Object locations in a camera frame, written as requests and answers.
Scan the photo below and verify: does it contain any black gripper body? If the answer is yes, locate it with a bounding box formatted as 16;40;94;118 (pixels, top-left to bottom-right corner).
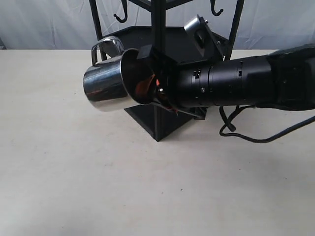
137;45;206;120

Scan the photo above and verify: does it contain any stainless steel mug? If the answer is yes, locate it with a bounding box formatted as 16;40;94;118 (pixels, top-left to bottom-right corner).
83;36;151;112

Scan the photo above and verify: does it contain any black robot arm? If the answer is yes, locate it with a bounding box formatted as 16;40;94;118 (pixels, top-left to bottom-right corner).
131;44;315;119

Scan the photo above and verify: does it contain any black three-tier shelf rack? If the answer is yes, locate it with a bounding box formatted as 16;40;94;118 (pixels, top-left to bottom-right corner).
89;0;246;142

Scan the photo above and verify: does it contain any black metal hook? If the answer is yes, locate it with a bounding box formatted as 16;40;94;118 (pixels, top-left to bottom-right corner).
113;0;129;23
208;0;224;17

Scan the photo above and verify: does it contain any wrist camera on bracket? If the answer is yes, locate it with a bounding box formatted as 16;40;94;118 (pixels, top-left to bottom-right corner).
184;15;224;61

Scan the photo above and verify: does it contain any black cable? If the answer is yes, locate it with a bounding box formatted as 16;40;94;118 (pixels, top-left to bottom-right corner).
218;104;315;144

